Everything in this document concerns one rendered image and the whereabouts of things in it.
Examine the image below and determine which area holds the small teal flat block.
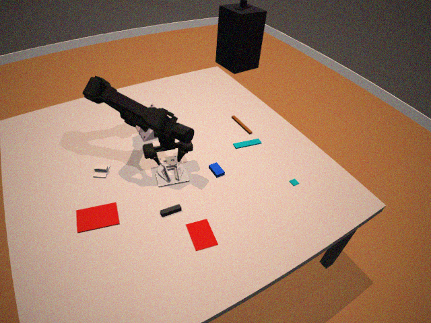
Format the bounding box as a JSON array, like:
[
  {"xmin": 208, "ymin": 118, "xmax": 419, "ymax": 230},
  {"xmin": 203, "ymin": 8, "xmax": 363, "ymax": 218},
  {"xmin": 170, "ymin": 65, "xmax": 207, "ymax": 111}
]
[{"xmin": 289, "ymin": 179, "xmax": 299, "ymax": 186}]

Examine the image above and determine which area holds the brown narrow bar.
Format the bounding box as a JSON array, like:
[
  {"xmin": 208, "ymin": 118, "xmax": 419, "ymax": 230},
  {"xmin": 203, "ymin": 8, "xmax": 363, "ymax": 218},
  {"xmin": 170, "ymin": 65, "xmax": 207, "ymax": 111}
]
[{"xmin": 232, "ymin": 115, "xmax": 253, "ymax": 134}]

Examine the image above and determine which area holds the blue rectangular block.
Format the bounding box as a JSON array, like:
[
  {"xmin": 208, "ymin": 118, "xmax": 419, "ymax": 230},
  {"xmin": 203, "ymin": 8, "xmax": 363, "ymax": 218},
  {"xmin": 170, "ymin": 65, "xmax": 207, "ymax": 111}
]
[{"xmin": 209, "ymin": 162, "xmax": 225, "ymax": 178}]

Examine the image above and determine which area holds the teal flat bar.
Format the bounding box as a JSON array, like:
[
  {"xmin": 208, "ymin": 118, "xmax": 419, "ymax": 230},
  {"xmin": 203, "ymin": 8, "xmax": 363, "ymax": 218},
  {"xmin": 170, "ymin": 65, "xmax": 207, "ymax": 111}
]
[{"xmin": 233, "ymin": 139, "xmax": 262, "ymax": 149}]

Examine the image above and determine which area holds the red flat rectangular plate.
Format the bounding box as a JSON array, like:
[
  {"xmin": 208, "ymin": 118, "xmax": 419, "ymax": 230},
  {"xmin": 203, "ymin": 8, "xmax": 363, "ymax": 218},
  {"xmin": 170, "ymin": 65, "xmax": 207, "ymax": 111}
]
[
  {"xmin": 186, "ymin": 219, "xmax": 218, "ymax": 251},
  {"xmin": 76, "ymin": 202, "xmax": 120, "ymax": 233}
]

